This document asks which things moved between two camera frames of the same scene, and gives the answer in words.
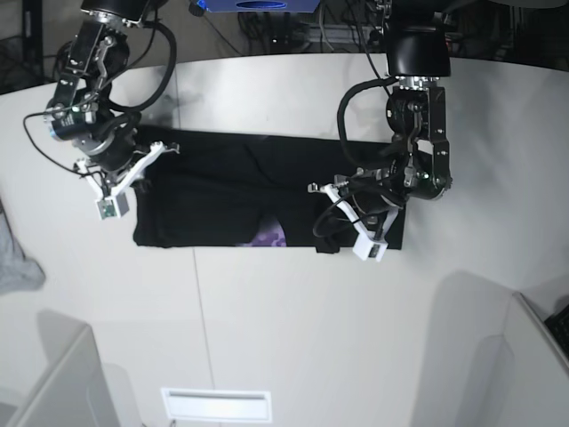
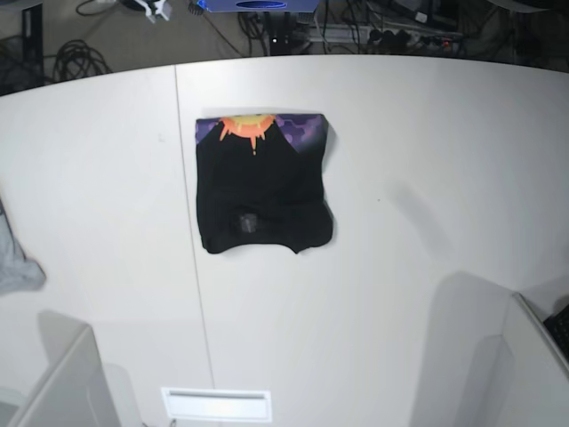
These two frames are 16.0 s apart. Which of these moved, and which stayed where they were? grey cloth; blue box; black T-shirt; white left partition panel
Moved: black T-shirt
Stayed: white left partition panel; grey cloth; blue box
